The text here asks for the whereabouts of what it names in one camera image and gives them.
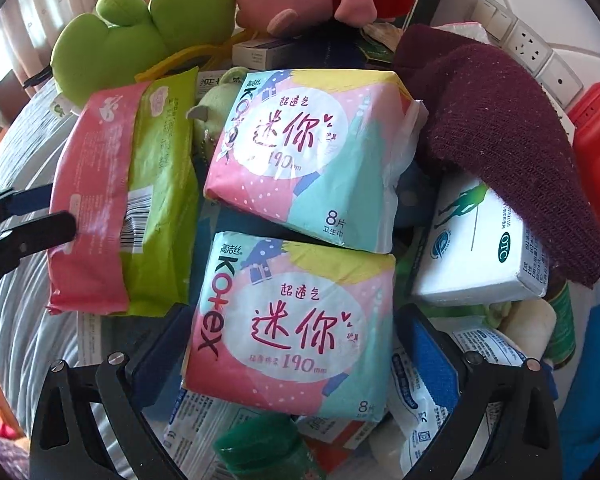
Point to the blue plastic basket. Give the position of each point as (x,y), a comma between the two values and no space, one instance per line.
(592,385)

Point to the brown bottle with green label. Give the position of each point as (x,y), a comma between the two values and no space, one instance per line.
(562,325)

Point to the green capped bottle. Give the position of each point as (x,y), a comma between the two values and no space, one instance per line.
(265,452)

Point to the small white box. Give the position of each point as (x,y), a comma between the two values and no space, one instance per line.
(262,52)

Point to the white box with green figure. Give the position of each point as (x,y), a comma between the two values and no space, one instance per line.
(470,260)

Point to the maroon knitted cloth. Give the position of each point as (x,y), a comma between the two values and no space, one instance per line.
(500,125)

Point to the white and blue medicine packet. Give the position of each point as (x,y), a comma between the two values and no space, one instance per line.
(420,410)

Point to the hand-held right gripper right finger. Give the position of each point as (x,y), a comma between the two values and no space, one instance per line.
(432,355)

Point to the striped curtain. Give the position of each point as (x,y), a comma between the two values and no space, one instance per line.
(15,45)

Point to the pink and green pad packet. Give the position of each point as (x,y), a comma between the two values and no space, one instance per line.
(105,170)

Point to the pastel sanitary pad packet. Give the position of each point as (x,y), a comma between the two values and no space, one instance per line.
(290,330)
(300,155)

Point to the yellow plastic item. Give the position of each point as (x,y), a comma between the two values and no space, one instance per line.
(172,62)

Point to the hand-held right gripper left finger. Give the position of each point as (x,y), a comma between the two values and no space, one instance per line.
(176,332)

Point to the green plush toy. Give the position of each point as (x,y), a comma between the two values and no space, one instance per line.
(130,35)

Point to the white power strip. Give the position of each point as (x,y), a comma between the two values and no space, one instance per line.
(525,45)

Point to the red plastic basket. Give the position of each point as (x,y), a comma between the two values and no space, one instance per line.
(597,135)

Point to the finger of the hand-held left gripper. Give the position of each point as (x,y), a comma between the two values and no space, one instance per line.
(45,227)
(32,197)

